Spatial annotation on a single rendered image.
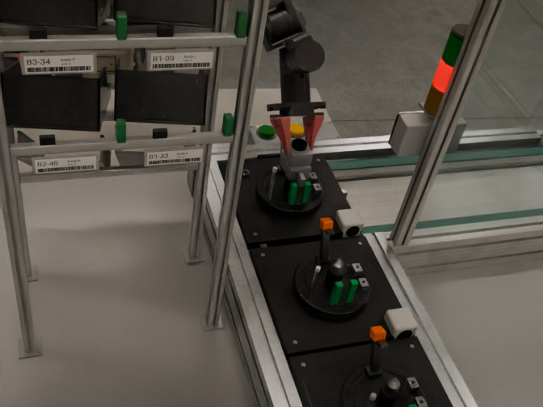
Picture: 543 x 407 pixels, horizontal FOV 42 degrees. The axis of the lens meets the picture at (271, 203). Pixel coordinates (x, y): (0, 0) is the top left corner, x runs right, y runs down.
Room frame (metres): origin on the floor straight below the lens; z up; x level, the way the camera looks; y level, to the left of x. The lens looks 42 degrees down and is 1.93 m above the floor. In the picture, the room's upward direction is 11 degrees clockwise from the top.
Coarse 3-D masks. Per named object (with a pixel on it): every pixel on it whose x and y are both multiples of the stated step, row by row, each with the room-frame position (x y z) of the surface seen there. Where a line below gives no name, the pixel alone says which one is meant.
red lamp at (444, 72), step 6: (438, 66) 1.05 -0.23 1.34; (444, 66) 1.04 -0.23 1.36; (450, 66) 1.03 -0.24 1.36; (438, 72) 1.04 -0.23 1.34; (444, 72) 1.03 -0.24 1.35; (450, 72) 1.03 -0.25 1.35; (438, 78) 1.04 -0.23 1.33; (444, 78) 1.03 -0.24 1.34; (438, 84) 1.04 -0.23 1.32; (444, 84) 1.03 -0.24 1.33; (444, 90) 1.03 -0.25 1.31
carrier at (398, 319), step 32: (256, 256) 0.89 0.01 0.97; (288, 256) 0.91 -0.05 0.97; (352, 256) 0.94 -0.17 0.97; (288, 288) 0.83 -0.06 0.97; (320, 288) 0.83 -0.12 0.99; (352, 288) 0.81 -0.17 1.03; (384, 288) 0.88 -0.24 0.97; (288, 320) 0.76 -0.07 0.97; (320, 320) 0.78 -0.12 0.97; (352, 320) 0.79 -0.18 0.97; (384, 320) 0.80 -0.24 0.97; (288, 352) 0.70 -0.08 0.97
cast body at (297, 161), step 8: (296, 144) 1.08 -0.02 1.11; (304, 144) 1.08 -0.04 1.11; (296, 152) 1.07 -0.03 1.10; (304, 152) 1.07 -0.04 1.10; (280, 160) 1.10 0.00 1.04; (288, 160) 1.06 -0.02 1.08; (296, 160) 1.06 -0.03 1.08; (304, 160) 1.06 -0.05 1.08; (288, 168) 1.06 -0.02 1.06; (296, 168) 1.05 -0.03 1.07; (304, 168) 1.06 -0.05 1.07; (288, 176) 1.05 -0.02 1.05; (296, 176) 1.05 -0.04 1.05; (304, 176) 1.05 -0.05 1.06; (304, 184) 1.04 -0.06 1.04
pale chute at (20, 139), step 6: (18, 132) 0.82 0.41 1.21; (18, 138) 0.82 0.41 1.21; (24, 138) 0.85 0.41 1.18; (30, 138) 0.89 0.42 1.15; (108, 150) 0.98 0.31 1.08; (24, 156) 0.84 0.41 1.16; (30, 156) 0.88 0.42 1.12; (36, 156) 0.93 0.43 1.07; (42, 156) 0.99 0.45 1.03; (102, 156) 0.83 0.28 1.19; (108, 156) 0.98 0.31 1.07; (24, 162) 0.84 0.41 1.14; (30, 162) 0.84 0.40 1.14; (102, 162) 0.83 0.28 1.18; (108, 162) 0.97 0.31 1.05
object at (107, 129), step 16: (112, 96) 1.45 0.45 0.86; (224, 96) 1.54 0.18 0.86; (256, 96) 1.57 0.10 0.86; (272, 96) 1.59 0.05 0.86; (224, 112) 1.47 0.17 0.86; (256, 112) 1.50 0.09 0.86; (272, 112) 1.52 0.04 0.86; (16, 128) 1.25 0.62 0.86; (32, 128) 1.26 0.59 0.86; (112, 128) 1.32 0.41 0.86; (128, 128) 1.33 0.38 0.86; (144, 128) 1.34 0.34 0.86; (176, 128) 1.37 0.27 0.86; (192, 128) 1.38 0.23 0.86; (224, 144) 1.34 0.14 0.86; (112, 160) 1.20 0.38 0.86
